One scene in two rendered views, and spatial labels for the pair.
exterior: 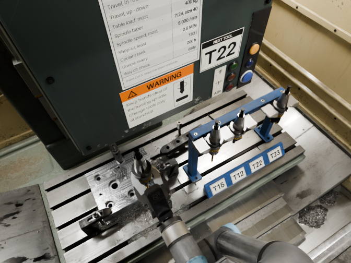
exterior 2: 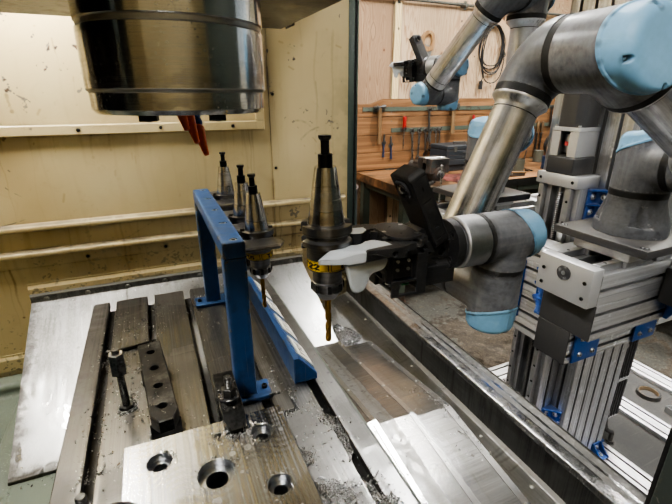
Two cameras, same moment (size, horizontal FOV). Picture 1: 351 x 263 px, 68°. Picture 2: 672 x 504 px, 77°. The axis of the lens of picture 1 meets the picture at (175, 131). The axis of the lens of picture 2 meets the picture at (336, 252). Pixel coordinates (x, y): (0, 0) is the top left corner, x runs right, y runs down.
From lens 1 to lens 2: 90 cm
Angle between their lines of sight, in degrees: 71
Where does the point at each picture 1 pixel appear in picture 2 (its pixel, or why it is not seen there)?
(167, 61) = not seen: outside the picture
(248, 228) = (362, 383)
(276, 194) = not seen: hidden behind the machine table
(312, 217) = (346, 337)
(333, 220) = (353, 322)
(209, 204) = (329, 379)
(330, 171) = (296, 286)
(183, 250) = (500, 214)
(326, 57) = (171, 170)
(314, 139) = not seen: hidden behind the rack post
